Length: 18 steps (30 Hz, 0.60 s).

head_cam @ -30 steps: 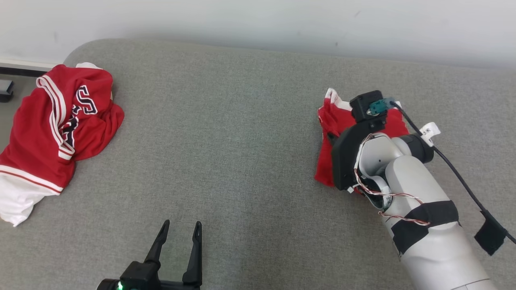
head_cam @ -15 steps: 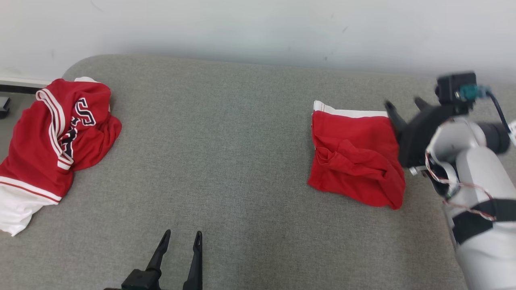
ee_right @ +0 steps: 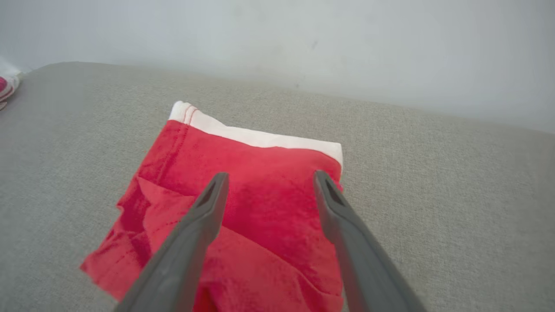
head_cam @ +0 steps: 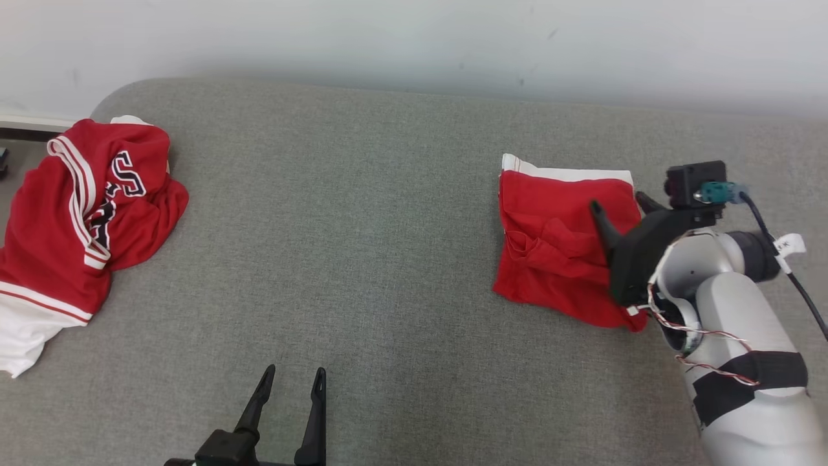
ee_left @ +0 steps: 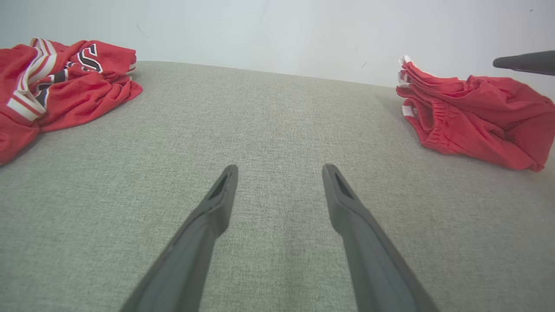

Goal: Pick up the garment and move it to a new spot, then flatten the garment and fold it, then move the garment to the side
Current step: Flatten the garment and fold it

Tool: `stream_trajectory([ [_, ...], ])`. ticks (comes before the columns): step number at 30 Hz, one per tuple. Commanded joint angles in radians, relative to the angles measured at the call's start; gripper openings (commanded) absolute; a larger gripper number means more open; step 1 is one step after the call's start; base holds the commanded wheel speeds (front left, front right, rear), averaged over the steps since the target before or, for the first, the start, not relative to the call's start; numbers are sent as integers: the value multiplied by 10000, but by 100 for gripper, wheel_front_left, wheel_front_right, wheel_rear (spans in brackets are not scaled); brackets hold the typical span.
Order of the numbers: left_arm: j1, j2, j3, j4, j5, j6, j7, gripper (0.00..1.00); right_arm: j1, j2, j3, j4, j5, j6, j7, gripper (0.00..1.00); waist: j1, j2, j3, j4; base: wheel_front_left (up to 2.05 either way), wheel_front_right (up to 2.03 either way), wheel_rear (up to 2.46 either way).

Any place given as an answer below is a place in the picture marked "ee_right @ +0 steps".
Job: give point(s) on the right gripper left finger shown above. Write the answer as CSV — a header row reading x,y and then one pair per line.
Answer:
x,y
186,251

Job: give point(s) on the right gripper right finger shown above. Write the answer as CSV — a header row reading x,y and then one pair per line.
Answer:
x,y
360,260

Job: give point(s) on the red garment with white stripes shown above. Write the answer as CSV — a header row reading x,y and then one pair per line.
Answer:
x,y
269,190

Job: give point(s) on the red garment with white sleeves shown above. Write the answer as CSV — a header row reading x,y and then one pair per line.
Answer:
x,y
4,86

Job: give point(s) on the grey fabric sofa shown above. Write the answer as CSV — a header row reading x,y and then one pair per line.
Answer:
x,y
433,195

